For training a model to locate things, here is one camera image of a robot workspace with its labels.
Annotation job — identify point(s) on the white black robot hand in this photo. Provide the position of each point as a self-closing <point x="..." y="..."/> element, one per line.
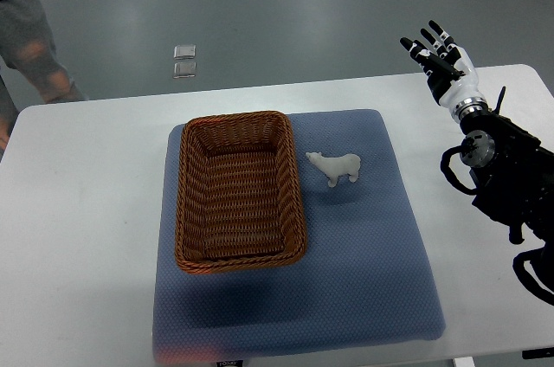
<point x="451" y="76"/>

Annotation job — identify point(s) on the white bear figurine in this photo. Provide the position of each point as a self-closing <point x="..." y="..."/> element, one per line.
<point x="347" y="165"/>

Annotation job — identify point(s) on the brown wicker basket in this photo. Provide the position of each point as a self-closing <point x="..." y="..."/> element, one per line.
<point x="239" y="203"/>

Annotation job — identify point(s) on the blue textured mat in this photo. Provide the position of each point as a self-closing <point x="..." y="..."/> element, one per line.
<point x="365" y="278"/>

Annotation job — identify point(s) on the upper metal floor plate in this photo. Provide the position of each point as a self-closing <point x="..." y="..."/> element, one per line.
<point x="184" y="51"/>

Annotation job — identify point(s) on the black table control box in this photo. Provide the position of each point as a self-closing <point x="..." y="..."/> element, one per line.
<point x="538" y="353"/>

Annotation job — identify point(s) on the person in grey shorts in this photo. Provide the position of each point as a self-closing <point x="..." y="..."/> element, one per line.
<point x="28" y="46"/>

